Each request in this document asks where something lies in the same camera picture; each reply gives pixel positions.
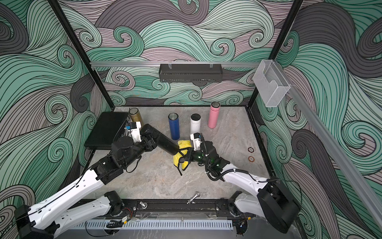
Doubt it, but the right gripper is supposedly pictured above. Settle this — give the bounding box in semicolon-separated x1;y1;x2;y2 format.
178;147;212;167

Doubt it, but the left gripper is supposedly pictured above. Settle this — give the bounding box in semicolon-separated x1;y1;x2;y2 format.
120;131;159;169

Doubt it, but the yellow cleaning cloth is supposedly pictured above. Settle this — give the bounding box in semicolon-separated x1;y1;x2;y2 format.
173;140;193;176

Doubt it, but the gold thermos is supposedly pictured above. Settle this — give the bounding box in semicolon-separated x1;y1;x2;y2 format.
128;108;144;126

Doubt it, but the black thermos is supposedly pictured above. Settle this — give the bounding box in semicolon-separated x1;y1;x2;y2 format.
140;124;179;155

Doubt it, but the pink thermos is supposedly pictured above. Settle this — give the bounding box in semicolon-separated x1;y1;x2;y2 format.
208;102;220;128

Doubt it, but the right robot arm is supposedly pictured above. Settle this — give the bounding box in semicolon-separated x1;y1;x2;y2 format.
179;141;301;234

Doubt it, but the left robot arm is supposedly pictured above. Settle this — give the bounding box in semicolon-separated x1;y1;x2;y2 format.
15;133;158;239

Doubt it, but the white thermos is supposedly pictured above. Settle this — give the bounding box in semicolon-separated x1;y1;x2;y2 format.
190;114;201;134

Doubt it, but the blue thermos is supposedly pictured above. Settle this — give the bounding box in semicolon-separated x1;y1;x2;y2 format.
168;113;180;140

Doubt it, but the black case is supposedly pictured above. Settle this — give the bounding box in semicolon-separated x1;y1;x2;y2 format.
85;112;128;150

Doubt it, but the silver bolt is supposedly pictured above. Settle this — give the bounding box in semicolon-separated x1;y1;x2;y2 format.
187;192;201;204

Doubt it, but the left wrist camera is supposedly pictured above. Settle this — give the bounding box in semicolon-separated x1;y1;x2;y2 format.
124;121;141;142

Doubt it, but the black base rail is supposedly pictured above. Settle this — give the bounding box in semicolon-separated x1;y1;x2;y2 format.
59;198;296;219

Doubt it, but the white slotted cable duct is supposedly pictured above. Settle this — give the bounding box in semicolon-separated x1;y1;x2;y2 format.
72;219;234;231

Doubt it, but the black wall shelf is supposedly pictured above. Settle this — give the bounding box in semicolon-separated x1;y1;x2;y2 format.
159;63;223;83

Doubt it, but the clear plastic wall holder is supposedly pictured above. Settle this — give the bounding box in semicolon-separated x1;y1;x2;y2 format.
253;60;290;108

